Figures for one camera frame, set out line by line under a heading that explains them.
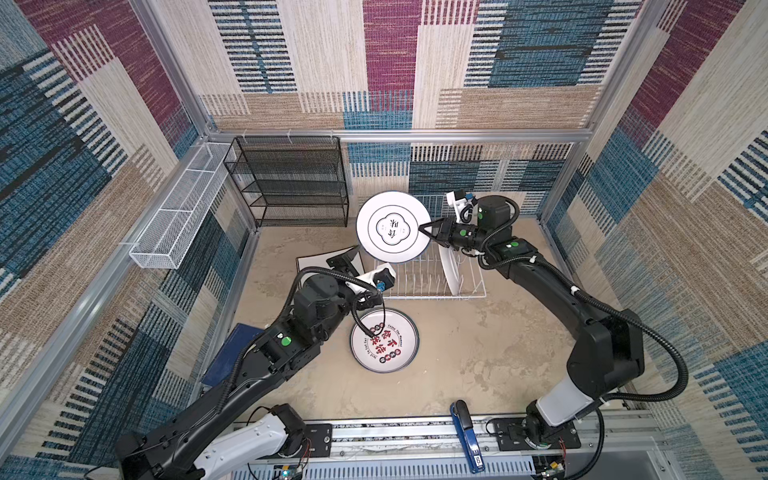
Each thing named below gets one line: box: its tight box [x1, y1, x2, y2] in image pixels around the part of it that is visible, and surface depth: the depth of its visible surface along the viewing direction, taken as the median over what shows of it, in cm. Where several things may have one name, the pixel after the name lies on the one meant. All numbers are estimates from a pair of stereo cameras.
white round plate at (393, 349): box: [349, 308, 420, 374], surface depth 89 cm
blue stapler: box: [450, 400, 486, 474], surface depth 73 cm
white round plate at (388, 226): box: [357, 191, 431, 263], surface depth 79 cm
